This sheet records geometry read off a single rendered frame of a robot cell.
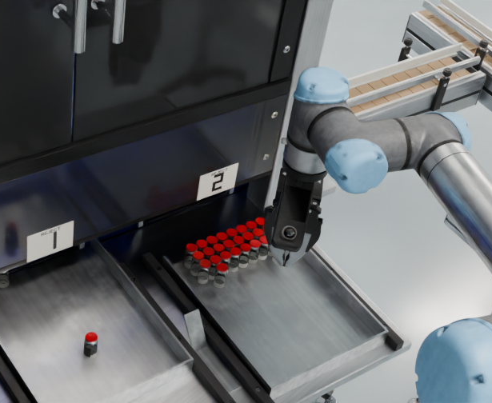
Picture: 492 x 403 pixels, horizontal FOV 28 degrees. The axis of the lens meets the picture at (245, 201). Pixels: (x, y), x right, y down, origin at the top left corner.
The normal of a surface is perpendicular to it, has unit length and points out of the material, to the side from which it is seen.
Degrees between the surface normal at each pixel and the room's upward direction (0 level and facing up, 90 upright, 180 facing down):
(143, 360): 0
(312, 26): 90
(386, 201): 0
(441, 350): 83
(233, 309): 0
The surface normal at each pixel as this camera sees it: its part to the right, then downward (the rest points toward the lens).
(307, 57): 0.58, 0.61
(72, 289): 0.15, -0.73
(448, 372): -0.90, 0.04
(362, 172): 0.36, 0.65
